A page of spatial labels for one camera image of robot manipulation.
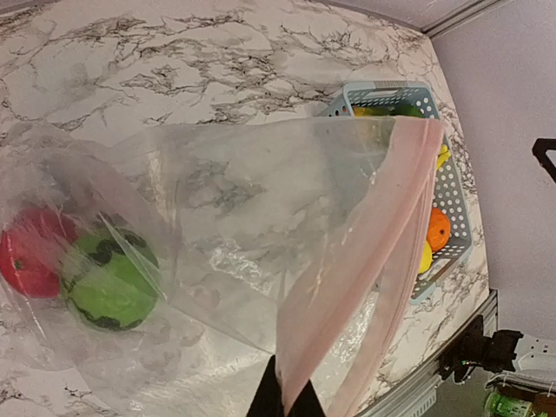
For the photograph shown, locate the yellow toy banana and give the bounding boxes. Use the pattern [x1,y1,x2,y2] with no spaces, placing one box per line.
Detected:
[436,144,451,170]

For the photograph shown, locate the right aluminium frame post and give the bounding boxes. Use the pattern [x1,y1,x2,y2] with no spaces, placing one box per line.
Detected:
[420,0,507,38]

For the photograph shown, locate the dark green toy avocado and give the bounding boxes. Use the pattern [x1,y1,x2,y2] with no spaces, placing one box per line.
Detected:
[390,104,425,118]

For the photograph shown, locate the front aluminium rail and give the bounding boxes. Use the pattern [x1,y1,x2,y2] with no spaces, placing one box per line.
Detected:
[357,289,498,417]

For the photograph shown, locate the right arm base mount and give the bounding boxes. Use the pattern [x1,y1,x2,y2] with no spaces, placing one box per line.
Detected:
[439,315,524,383]

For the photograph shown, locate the grey plastic basket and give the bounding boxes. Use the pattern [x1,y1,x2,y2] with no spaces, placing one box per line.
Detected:
[320,81,473,305]

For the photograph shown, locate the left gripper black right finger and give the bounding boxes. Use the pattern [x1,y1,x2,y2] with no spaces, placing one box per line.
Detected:
[291,381,325,417]

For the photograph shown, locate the orange toy orange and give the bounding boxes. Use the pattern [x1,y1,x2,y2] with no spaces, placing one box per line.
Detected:
[427,208,451,253]

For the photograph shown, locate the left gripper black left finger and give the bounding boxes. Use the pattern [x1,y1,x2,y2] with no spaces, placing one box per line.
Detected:
[247,355,285,417]

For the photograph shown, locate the yellow toy lemon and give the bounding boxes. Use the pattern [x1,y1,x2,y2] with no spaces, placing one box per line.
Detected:
[418,241,434,275]

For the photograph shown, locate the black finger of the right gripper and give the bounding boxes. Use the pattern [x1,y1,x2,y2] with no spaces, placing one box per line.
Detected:
[532,138,556,182]

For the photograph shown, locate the red toy apple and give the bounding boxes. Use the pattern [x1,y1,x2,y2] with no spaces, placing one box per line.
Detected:
[1,207,77,299]

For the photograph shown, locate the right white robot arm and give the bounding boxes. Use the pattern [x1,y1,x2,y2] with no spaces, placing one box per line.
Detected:
[513,138,555,381]

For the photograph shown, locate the green toy watermelon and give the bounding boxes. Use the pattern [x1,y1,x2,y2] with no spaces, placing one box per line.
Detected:
[60,228,159,331]

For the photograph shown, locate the clear zip top bag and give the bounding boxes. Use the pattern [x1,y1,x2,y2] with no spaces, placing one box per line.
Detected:
[1,116,444,416]

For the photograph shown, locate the orange green toy mango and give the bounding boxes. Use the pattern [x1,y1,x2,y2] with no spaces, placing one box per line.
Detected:
[352,106,391,117]

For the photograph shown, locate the green circuit board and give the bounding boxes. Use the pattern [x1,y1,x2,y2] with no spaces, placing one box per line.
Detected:
[484,393,533,417]

